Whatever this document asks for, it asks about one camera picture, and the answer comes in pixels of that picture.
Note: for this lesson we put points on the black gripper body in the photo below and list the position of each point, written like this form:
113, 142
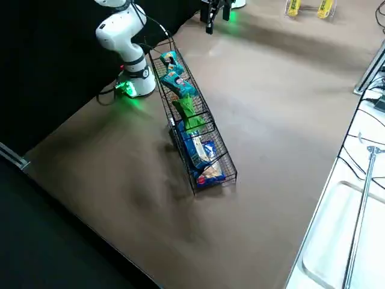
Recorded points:
219, 2

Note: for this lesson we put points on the teal chips bag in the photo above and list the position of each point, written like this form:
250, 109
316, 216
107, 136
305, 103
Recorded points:
170, 60
177, 84

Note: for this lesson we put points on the green chips bag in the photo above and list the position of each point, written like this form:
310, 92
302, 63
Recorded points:
189, 114

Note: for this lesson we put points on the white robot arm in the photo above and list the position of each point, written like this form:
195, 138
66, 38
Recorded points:
120, 33
240, 3

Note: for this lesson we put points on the clear acrylic shelf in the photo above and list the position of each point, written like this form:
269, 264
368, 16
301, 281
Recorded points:
309, 6

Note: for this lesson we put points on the yellow drink bottle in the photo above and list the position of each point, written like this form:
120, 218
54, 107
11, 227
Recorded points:
326, 9
293, 7

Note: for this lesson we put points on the small blue cookie packet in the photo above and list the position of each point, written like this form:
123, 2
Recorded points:
183, 134

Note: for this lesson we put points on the blue white snack packet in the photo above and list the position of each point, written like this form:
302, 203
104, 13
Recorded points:
194, 153

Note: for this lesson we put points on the blue cracker packet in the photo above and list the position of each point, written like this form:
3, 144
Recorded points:
210, 177

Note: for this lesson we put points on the black device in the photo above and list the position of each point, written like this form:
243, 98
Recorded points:
380, 103

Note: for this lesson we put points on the metal stand rod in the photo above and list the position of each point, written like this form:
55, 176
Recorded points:
365, 192

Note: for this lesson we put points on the white plastic tray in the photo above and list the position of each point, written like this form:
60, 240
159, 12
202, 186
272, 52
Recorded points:
331, 241

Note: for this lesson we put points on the aluminium camera post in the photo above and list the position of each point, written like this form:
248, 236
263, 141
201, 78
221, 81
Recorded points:
370, 67

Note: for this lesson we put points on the aluminium frame profile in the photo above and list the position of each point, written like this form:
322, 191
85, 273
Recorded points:
15, 158

